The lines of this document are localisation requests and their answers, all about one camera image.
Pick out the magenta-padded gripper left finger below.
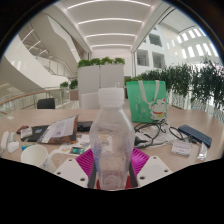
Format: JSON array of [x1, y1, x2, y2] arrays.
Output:
[[54, 147, 98, 189]]

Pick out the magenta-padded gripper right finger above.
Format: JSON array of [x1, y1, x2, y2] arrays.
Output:
[[128, 146, 173, 189]]

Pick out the clear plastic water bottle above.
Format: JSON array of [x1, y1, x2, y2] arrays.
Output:
[[88, 87, 136, 191]]

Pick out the colourful sticker sheet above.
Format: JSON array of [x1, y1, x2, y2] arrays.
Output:
[[61, 133, 92, 156]]

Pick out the white labelled box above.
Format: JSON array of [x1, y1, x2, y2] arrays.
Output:
[[170, 139, 193, 157]]

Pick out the white paper cup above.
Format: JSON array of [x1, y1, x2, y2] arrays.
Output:
[[20, 143, 64, 174]]

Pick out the black power adapter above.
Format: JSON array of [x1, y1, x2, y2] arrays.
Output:
[[76, 120, 94, 133]]

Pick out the green-blue tube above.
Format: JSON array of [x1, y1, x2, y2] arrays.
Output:
[[21, 143, 36, 151]]

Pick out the black notebook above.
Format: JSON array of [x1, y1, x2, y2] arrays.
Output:
[[26, 124, 50, 143]]

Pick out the clear wrapped packet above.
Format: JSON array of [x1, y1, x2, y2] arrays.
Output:
[[196, 142, 208, 162]]

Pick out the white tissue packet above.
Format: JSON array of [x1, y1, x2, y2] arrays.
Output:
[[20, 126, 34, 139]]

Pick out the white computer mouse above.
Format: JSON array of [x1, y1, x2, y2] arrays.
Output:
[[7, 141, 20, 154]]

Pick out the small red-black box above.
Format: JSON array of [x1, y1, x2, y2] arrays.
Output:
[[15, 125, 30, 135]]

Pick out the small grey-white charger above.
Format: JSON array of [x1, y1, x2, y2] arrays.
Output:
[[8, 132, 17, 144]]

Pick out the green tote bag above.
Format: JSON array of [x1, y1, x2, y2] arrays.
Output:
[[125, 79, 168, 124]]

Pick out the white chair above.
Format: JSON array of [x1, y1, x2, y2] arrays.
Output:
[[80, 92, 101, 110]]

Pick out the black office chair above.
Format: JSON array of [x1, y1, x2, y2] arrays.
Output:
[[36, 97, 56, 110]]

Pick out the small planter with shrubs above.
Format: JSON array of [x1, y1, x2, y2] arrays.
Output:
[[59, 79, 79, 101]]

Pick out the white cabinet with plants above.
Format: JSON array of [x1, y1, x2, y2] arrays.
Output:
[[76, 56, 127, 108]]

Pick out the green hedge row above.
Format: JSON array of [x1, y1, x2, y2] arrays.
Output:
[[131, 56, 224, 114]]

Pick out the ceiling light strips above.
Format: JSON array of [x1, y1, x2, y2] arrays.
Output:
[[77, 0, 153, 49]]

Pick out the black cable tangle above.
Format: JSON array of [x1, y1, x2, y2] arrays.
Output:
[[133, 120, 184, 149]]

